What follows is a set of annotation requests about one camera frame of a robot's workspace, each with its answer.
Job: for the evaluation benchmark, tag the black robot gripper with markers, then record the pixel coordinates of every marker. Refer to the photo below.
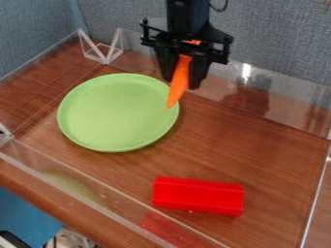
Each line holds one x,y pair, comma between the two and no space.
208,42

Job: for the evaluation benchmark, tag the clear acrylic enclosure wall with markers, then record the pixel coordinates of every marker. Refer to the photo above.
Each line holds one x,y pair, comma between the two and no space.
253,128

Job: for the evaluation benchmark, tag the red rectangular block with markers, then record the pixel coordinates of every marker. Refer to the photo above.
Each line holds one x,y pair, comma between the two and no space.
197,195

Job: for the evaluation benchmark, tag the green round plate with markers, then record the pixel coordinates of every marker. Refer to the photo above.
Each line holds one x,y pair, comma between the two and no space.
116,113

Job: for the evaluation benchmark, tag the orange toy carrot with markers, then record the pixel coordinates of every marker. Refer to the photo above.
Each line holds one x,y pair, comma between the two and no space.
179,83

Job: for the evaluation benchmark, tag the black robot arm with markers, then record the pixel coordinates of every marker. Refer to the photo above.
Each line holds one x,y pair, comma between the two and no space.
187,15

